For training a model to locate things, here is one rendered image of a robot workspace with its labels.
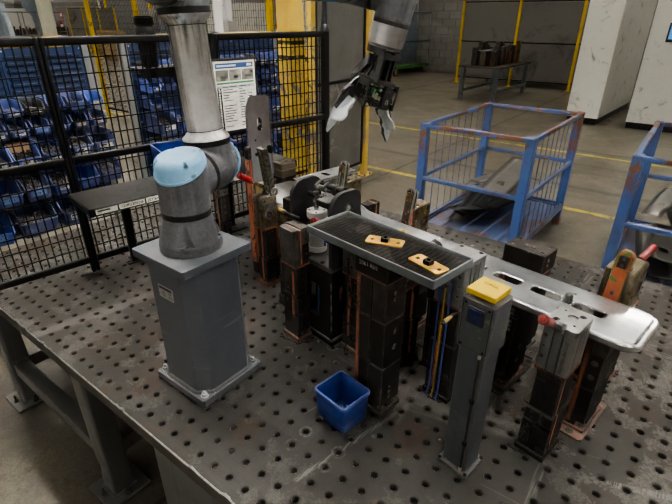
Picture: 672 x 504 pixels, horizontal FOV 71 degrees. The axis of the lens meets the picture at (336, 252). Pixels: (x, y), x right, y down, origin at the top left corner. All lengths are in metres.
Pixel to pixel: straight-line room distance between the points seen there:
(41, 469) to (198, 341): 1.25
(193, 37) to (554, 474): 1.26
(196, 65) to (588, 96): 8.38
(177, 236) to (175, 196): 0.10
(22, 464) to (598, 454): 2.06
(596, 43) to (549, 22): 4.43
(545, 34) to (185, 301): 12.78
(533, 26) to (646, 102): 5.16
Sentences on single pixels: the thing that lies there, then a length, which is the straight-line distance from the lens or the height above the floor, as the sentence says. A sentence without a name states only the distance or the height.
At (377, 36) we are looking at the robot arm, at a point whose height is 1.57.
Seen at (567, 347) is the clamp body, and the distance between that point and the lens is 1.06.
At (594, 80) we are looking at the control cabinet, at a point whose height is 0.70.
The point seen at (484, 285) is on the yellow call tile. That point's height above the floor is 1.16.
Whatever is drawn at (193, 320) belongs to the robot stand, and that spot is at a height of 0.95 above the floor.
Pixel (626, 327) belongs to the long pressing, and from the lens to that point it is 1.22.
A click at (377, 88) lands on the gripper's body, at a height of 1.47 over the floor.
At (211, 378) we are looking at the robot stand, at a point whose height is 0.76.
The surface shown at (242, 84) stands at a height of 1.34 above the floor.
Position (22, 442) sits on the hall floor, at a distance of 2.51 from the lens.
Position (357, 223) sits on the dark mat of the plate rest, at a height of 1.16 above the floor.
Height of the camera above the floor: 1.61
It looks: 27 degrees down
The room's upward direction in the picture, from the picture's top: straight up
